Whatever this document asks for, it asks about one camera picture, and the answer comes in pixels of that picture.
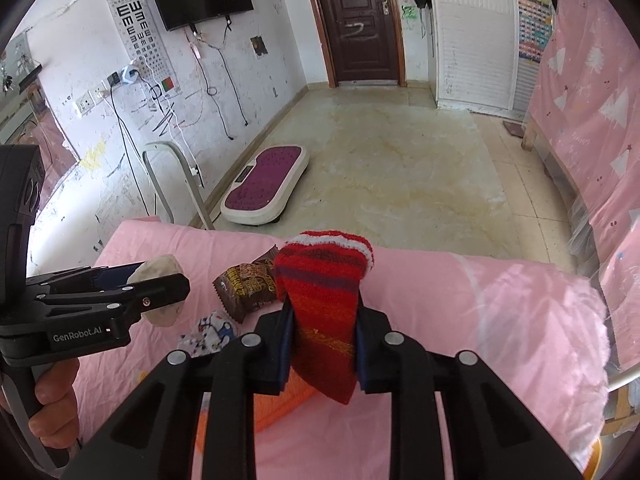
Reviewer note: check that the brown gold snack packet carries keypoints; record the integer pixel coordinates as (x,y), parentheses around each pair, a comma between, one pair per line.
(247,287)

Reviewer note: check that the purple white vibration platform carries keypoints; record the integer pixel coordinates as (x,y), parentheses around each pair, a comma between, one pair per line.
(260,192)

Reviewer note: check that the white metal chair frame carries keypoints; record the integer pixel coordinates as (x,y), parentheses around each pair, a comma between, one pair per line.
(170,175)

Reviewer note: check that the person's left hand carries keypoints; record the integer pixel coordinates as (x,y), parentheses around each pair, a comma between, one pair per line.
(56,425)

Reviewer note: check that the colourful wall chart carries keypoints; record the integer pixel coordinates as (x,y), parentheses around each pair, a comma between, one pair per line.
(534,24)

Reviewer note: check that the red striped fuzzy sock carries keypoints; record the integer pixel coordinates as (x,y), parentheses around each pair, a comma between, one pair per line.
(319,274)

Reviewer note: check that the orange round stool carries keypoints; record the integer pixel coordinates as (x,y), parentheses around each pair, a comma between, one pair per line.
(594,461)

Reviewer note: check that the dark brown door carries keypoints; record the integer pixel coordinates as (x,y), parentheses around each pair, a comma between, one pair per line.
(361,41)

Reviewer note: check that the eye chart poster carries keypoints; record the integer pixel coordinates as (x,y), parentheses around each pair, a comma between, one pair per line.
(143,43)

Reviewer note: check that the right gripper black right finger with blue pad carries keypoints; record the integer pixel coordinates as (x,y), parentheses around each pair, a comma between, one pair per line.
(451,416)

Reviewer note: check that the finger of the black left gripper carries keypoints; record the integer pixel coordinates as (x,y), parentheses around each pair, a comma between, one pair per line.
(79,316)
(80,280)

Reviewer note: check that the white louvered wardrobe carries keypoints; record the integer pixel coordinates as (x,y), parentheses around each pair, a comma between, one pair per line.
(475,64)

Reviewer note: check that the pink tree pattern curtain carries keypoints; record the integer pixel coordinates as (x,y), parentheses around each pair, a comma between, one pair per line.
(586,105)

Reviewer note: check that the white patterned snack bag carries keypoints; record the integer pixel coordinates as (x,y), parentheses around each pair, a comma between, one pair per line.
(210,336)

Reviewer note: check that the wall mirror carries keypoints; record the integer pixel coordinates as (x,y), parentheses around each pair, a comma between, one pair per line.
(26,117)

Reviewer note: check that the pink bed sheet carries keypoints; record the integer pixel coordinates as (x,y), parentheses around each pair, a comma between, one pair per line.
(539,329)

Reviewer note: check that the cream sock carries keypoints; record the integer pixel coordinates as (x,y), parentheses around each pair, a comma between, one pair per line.
(167,296)

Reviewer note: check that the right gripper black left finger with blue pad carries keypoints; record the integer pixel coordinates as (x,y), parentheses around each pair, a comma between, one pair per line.
(152,434)

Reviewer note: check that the orange rectangular box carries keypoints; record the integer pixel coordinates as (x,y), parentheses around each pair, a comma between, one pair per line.
(267,409)

